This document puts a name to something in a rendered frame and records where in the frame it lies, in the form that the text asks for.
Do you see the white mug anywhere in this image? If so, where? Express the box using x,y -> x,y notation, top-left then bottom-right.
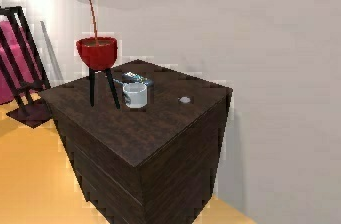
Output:
122,82 -> 149,109

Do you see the dark brown chest of drawers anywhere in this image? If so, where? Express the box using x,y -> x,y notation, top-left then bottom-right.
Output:
38,59 -> 234,224

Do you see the dark grey flat device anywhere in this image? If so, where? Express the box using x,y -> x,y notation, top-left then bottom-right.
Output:
121,71 -> 155,90

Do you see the red plant pot on legs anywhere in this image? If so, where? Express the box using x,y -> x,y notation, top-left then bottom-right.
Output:
75,0 -> 122,110

